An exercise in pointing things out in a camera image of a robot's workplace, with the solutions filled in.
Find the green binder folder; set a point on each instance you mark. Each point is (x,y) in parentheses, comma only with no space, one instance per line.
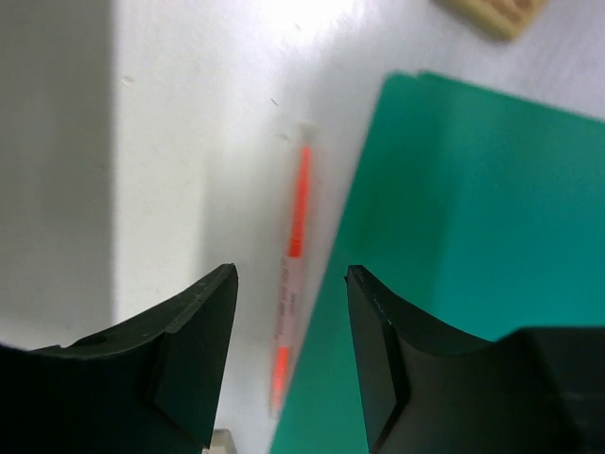
(485,210)

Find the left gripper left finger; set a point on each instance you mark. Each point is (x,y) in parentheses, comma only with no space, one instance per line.
(150,384)

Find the orange highlighter pen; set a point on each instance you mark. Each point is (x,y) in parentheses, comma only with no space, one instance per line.
(292,268)

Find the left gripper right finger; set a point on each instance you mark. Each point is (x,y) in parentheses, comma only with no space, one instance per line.
(428,387)

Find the beige eraser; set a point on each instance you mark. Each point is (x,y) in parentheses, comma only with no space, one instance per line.
(221,443)

